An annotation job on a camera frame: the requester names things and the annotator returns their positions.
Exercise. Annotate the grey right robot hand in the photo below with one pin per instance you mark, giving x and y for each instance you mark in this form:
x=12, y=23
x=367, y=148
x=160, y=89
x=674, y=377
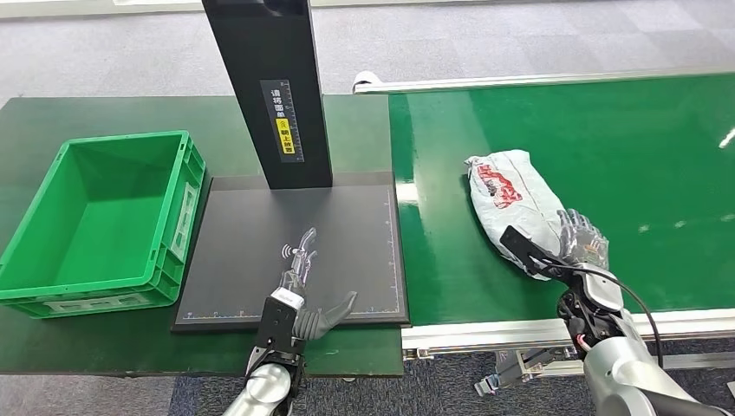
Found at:
x=583, y=241

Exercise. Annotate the green conveyor belt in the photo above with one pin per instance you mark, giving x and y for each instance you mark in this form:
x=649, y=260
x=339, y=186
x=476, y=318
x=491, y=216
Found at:
x=631, y=143

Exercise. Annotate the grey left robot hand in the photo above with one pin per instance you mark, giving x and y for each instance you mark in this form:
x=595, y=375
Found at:
x=316, y=324

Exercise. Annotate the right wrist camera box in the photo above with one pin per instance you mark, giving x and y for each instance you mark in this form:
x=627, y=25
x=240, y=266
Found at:
x=519, y=247

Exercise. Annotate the black scanner base plate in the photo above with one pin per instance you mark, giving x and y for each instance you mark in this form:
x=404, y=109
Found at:
x=241, y=258

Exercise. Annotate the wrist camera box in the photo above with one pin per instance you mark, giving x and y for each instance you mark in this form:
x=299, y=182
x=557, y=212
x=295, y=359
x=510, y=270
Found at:
x=519, y=247
x=278, y=327

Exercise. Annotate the green plastic crate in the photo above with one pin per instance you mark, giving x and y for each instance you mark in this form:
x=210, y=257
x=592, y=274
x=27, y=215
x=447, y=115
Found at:
x=115, y=218

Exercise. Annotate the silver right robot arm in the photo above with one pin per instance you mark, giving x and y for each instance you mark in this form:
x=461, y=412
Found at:
x=620, y=367

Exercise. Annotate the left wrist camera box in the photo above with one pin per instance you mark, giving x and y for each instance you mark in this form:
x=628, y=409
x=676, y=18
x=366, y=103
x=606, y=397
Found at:
x=278, y=327

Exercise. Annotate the white conveyor roller end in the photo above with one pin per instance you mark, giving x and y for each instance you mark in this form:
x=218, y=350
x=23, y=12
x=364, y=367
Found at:
x=363, y=77

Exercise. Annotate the grey plastic mailer package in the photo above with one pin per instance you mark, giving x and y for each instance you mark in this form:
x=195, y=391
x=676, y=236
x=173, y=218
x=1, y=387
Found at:
x=511, y=212

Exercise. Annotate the aluminium conveyor frame rail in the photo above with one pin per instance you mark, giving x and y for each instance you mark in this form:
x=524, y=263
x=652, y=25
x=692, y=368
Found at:
x=488, y=333

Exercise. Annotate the black scanner column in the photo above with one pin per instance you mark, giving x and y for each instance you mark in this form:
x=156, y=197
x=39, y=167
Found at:
x=258, y=46

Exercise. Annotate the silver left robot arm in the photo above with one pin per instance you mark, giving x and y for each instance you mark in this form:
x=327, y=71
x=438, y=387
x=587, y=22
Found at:
x=264, y=393

